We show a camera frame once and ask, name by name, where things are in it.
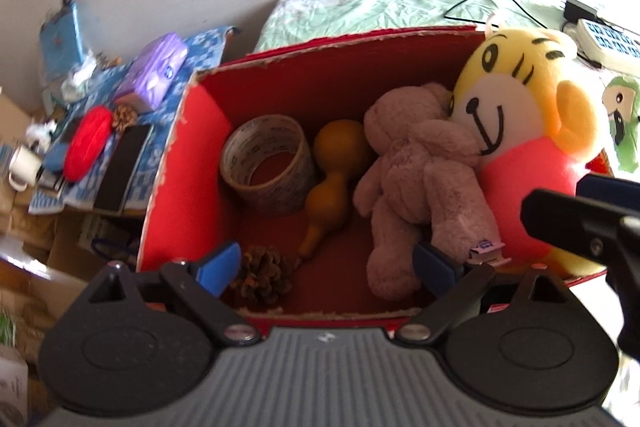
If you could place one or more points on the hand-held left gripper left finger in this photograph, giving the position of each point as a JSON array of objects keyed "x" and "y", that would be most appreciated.
[{"x": 220, "y": 269}]

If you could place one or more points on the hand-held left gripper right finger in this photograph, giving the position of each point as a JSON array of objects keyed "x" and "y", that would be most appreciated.
[{"x": 434, "y": 271}]

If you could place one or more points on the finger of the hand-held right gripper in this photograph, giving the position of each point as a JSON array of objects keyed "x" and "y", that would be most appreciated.
[
  {"x": 575, "y": 222},
  {"x": 610, "y": 187}
]

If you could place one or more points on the green plush toy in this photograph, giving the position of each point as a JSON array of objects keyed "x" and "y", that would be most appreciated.
[{"x": 627, "y": 92}]

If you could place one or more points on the brown teddy bear plush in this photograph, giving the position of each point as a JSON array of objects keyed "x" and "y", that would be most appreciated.
[{"x": 425, "y": 167}]

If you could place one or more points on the yellow tiger plush toy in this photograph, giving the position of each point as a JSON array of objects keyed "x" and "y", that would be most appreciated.
[{"x": 515, "y": 107}]

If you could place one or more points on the red cardboard box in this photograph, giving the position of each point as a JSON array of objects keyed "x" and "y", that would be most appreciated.
[{"x": 300, "y": 82}]

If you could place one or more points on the large pine cone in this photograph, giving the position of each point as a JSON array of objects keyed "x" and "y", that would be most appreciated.
[{"x": 265, "y": 272}]

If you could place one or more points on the clear tape roll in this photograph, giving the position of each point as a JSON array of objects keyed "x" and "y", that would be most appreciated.
[{"x": 295, "y": 187}]

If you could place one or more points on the black phone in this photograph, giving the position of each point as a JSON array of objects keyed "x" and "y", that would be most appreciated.
[{"x": 122, "y": 172}]

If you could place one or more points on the white power strip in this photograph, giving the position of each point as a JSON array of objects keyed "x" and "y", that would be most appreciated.
[{"x": 605, "y": 44}]

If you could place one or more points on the large cardboard box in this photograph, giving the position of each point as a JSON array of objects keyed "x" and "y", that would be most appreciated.
[{"x": 75, "y": 242}]

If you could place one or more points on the yellow gourd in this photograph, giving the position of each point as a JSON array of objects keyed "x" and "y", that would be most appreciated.
[{"x": 340, "y": 142}]

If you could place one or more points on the black power adapter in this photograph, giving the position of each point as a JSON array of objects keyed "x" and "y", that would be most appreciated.
[{"x": 580, "y": 9}]

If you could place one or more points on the small pine cone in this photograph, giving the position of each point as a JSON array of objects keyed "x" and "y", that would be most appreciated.
[{"x": 124, "y": 117}]

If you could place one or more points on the red pouch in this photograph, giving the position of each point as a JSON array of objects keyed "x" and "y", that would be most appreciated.
[{"x": 87, "y": 142}]

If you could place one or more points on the small blue pouch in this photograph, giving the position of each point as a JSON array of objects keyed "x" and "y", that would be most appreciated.
[{"x": 55, "y": 157}]

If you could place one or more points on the purple tissue pack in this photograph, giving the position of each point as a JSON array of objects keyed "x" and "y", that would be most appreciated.
[{"x": 155, "y": 67}]

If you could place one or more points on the white mug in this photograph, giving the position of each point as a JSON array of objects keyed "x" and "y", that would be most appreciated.
[{"x": 25, "y": 164}]

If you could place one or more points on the blue patterned cloth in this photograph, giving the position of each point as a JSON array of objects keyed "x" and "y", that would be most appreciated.
[{"x": 200, "y": 47}]

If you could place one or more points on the small white plush toy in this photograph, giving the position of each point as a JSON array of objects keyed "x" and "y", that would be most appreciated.
[{"x": 40, "y": 129}]

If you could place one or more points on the clear plastic bag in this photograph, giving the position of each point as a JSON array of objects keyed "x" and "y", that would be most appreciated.
[{"x": 77, "y": 79}]

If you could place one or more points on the white printed box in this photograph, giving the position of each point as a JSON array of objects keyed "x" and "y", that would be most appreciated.
[{"x": 10, "y": 382}]

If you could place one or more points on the brown cardboard box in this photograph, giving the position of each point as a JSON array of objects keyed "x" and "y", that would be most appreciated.
[{"x": 15, "y": 117}]

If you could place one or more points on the light blue pouch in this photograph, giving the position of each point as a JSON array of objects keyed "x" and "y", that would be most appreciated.
[{"x": 62, "y": 37}]

